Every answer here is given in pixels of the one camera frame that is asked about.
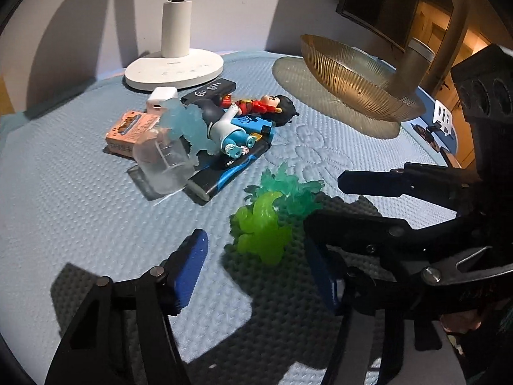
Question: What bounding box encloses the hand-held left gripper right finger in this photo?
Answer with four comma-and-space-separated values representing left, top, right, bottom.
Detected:
307, 237, 442, 385

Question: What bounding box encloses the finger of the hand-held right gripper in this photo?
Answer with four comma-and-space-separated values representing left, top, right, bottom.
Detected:
303, 210, 513, 290
338, 164, 482, 212

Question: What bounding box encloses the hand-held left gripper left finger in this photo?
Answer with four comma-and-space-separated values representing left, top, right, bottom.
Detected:
44, 228, 209, 385

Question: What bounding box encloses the lime green translucent figure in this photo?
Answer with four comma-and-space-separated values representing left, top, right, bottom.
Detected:
228, 192, 294, 266

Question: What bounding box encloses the teal translucent figure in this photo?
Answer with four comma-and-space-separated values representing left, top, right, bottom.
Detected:
244, 162, 325, 214

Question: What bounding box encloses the black and blue lighter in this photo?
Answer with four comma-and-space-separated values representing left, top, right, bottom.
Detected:
185, 143, 268, 206

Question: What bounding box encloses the clear plastic measuring cup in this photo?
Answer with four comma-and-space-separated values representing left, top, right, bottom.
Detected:
132, 127, 194, 195

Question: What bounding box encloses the amber ribbed glass bowl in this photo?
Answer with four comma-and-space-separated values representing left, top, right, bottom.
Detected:
300, 34, 426, 123

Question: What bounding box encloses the red figurine with black hair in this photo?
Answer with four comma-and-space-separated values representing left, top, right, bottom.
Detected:
222, 94, 300, 127

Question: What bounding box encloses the blue and white figurine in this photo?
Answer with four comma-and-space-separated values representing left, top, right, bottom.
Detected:
206, 105, 258, 159

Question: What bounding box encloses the pale blue translucent figure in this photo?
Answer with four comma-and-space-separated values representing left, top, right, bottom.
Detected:
160, 99, 219, 166

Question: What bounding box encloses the orange pink small box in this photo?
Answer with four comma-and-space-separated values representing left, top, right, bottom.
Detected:
105, 111, 162, 158

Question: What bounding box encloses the small white charger case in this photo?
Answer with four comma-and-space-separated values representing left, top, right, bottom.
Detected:
147, 87, 179, 113

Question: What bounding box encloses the white power strip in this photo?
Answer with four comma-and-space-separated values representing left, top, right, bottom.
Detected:
432, 100, 454, 135

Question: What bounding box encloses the beige curved pole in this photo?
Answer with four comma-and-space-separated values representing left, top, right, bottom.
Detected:
385, 0, 474, 101

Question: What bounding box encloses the white desk lamp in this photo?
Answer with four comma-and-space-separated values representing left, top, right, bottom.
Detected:
124, 0, 224, 91

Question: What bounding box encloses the dark wall screen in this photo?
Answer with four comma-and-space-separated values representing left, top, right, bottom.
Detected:
336, 0, 454, 54

